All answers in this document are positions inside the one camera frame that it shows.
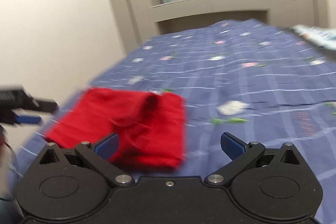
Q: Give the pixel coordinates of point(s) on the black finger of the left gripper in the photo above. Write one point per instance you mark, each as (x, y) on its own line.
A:
(45, 106)

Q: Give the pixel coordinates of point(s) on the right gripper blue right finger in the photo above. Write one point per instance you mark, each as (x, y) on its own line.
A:
(232, 146)

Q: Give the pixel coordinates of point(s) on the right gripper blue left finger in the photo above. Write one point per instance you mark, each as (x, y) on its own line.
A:
(107, 146)

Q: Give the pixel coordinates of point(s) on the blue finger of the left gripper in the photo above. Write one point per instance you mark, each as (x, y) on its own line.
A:
(26, 119)

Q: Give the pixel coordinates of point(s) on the red pants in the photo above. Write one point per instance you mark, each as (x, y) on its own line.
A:
(150, 127)

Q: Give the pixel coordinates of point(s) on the blue checked floral quilt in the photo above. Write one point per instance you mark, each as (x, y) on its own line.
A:
(253, 80)

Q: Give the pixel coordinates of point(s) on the floral pillow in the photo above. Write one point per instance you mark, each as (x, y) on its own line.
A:
(321, 37)

